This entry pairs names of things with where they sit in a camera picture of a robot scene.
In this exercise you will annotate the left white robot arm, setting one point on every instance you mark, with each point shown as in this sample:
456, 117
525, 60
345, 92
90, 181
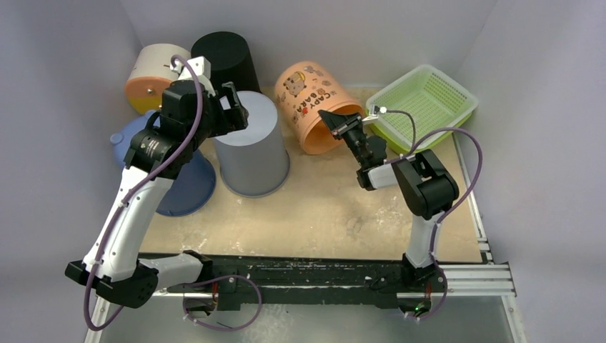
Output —
156, 155

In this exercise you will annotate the large blue bucket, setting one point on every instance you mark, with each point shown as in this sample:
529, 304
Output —
193, 187

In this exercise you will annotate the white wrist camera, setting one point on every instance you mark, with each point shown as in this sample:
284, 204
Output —
201, 69
374, 113

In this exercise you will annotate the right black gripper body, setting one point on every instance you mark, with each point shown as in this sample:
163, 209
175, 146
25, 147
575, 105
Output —
346, 126

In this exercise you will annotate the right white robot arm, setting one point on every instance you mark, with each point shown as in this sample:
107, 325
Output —
428, 189

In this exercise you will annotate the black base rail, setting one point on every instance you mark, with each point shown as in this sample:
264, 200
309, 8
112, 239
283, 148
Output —
385, 284

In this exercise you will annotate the orange cartoon bucket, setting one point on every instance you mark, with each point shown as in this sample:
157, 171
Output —
304, 89

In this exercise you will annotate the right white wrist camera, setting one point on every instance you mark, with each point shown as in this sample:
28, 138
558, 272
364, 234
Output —
374, 113

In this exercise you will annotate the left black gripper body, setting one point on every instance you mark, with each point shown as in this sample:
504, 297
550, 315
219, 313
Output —
207, 124

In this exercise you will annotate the grey bucket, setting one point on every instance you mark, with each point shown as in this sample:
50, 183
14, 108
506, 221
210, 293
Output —
254, 162

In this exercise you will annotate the green white strainer basket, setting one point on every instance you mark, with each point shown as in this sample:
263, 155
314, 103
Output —
434, 100

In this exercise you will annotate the aluminium frame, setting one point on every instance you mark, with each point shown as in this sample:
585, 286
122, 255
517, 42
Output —
483, 280

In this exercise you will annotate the beige drum orange yellow face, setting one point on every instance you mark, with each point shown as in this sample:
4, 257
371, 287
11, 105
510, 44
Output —
151, 75

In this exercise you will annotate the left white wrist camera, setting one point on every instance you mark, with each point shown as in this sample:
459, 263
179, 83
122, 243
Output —
201, 69

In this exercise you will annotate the black ribbed bucket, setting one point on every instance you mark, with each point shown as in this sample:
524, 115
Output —
230, 59

